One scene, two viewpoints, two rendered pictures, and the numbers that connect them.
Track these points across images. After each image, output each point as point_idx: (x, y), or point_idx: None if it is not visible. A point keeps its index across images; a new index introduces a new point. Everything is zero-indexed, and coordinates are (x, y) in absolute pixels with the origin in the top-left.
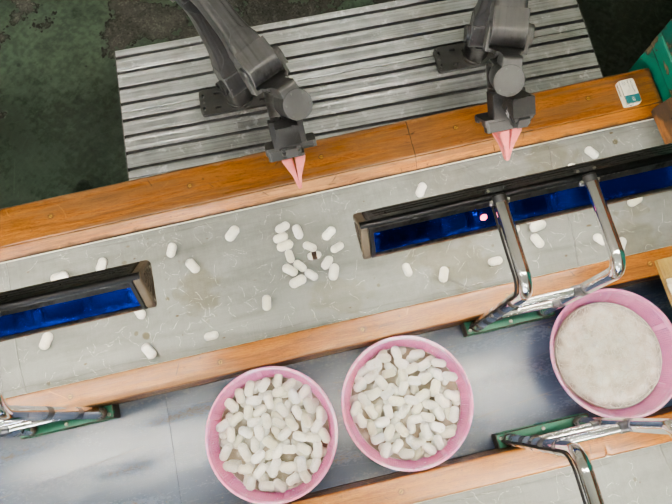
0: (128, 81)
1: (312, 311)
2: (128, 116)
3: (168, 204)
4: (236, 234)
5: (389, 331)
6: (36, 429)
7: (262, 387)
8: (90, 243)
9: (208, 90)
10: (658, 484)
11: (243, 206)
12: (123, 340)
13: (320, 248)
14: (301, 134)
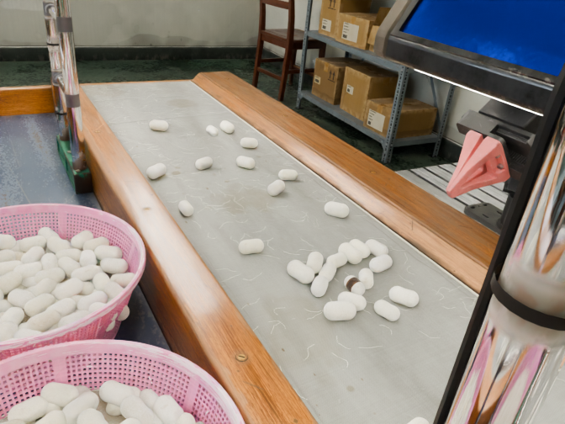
0: (450, 168)
1: (256, 300)
2: (416, 172)
3: (340, 162)
4: (337, 210)
5: (250, 406)
6: (65, 140)
7: (109, 259)
8: (269, 140)
9: (496, 207)
10: None
11: (379, 217)
12: (167, 161)
13: (371, 296)
14: (527, 116)
